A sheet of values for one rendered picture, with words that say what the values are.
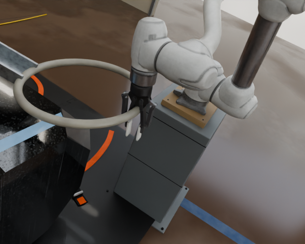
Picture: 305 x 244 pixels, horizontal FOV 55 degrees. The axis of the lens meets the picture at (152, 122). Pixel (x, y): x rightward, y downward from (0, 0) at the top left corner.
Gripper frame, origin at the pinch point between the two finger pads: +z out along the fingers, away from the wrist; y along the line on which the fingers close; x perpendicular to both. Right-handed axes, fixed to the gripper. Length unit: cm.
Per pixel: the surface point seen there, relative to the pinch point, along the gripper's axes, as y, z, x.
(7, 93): 54, 2, 7
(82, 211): 33, 93, -20
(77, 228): 28, 93, -8
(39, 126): 34.2, 6.9, 11.8
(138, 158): 13, 57, -47
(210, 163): -28, 107, -134
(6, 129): 39.0, 3.6, 23.0
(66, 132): 28.8, 13.3, 2.4
